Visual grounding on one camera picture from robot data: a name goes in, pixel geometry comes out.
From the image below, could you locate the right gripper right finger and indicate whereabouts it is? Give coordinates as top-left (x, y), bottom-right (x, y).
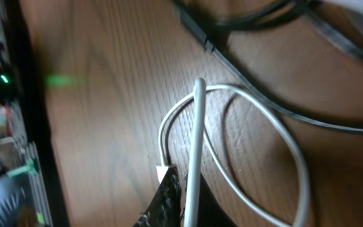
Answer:
top-left (197, 174), bottom-right (237, 227)

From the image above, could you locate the white usb cable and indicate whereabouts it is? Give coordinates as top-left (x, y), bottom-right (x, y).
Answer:
top-left (156, 78), bottom-right (311, 227)

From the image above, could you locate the black usb cable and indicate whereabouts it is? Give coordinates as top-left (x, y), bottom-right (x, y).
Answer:
top-left (171, 0), bottom-right (363, 137)

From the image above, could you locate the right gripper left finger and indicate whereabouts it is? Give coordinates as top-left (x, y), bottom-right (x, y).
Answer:
top-left (133, 167), bottom-right (182, 227)

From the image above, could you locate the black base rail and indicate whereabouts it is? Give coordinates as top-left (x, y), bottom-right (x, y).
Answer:
top-left (0, 1), bottom-right (69, 226)

